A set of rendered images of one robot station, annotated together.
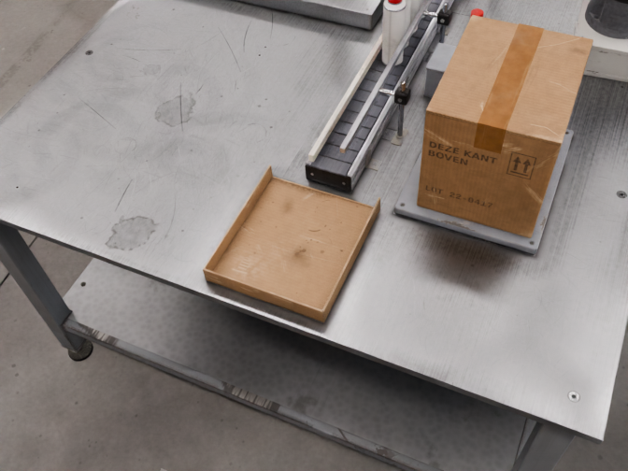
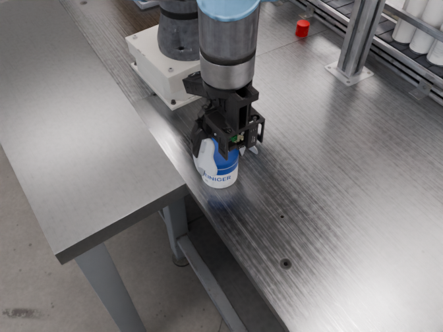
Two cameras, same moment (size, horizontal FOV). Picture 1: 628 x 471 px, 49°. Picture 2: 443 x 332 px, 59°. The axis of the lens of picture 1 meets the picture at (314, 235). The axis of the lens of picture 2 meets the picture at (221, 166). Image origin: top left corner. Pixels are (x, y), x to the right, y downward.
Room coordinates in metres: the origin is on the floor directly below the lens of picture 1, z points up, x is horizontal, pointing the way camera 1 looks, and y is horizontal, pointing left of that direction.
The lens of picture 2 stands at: (1.83, -1.42, 1.42)
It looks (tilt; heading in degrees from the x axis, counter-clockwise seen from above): 50 degrees down; 120
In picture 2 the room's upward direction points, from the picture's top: straight up
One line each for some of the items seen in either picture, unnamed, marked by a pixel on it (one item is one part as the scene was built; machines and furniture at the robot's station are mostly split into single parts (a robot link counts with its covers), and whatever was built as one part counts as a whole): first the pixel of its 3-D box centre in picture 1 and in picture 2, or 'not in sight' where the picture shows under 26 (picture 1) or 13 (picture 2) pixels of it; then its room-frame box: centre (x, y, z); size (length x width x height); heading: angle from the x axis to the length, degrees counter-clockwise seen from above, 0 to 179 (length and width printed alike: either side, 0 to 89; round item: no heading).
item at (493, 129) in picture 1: (501, 125); not in sight; (0.99, -0.40, 0.99); 0.30 x 0.24 x 0.27; 152
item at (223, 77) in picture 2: not in sight; (229, 62); (1.61, -1.03, 1.10); 0.08 x 0.08 x 0.05
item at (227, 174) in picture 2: not in sight; (219, 163); (1.59, -1.02, 0.86); 0.07 x 0.07 x 0.07
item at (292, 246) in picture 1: (294, 237); not in sight; (0.86, 0.04, 0.85); 0.30 x 0.26 x 0.04; 152
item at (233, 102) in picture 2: not in sight; (229, 110); (1.62, -1.03, 1.02); 0.09 x 0.08 x 0.12; 154
